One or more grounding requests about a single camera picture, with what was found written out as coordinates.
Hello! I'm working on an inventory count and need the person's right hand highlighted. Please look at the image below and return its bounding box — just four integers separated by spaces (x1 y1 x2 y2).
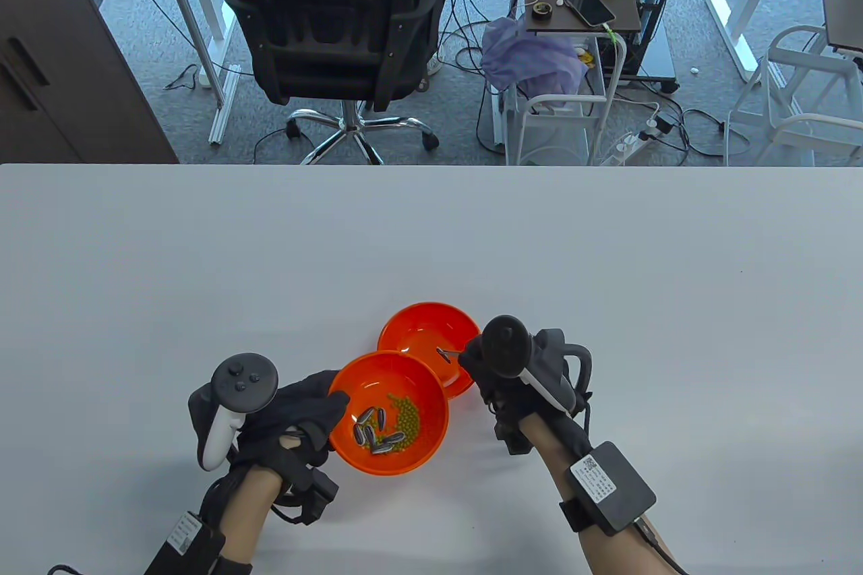
458 332 594 454

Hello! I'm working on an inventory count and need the person's left hand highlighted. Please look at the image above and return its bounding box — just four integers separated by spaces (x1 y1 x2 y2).
189 369 351 478

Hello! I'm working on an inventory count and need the orange plastic bowl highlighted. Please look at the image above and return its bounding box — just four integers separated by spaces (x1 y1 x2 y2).
377 302 483 400
328 351 450 476

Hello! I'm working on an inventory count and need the pile of sunflower seeds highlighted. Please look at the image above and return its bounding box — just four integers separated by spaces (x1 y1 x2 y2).
353 405 407 456

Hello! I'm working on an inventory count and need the person's left forearm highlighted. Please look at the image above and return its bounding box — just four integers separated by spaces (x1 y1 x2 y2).
202 464 284 575

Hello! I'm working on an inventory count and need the person's right forearm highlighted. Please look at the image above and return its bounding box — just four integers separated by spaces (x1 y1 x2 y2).
523 413 688 575

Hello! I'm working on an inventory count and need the grey tracking controller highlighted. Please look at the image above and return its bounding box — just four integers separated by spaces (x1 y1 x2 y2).
482 314 594 417
198 353 279 472

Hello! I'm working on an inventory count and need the pile of green beans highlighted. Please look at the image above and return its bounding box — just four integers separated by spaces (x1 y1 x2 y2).
386 393 422 451

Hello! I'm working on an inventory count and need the black wrist sensor box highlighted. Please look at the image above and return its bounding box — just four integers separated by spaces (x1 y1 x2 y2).
558 442 657 537
144 511 227 575

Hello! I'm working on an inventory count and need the white power strip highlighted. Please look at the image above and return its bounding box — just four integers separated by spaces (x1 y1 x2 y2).
599 119 665 166

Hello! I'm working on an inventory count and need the purple cloth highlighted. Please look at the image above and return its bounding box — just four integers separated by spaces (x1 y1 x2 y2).
481 17 589 107

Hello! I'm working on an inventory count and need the black office chair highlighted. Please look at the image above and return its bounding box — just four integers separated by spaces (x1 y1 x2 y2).
210 0 451 164

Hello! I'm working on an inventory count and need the black smartphone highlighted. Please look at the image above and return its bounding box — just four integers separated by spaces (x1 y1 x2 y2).
565 0 616 28

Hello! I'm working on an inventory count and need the brown cabinet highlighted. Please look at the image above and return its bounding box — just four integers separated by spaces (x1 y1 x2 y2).
0 0 179 164

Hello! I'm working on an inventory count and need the white desk leg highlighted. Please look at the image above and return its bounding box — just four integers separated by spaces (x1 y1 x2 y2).
705 0 800 84

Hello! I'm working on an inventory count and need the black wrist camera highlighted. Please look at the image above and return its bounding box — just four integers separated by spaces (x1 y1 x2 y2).
494 403 535 456
280 460 340 525

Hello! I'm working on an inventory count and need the white wire cart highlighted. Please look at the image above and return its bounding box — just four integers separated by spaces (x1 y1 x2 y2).
502 29 628 166

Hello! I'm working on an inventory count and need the black cable bundle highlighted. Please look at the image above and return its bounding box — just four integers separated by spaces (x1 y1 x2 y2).
438 0 520 151

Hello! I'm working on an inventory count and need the white desk frame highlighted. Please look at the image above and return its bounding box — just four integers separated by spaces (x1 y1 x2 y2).
145 0 241 146

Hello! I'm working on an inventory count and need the white metal chair frame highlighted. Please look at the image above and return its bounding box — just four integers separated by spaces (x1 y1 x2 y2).
723 26 863 166

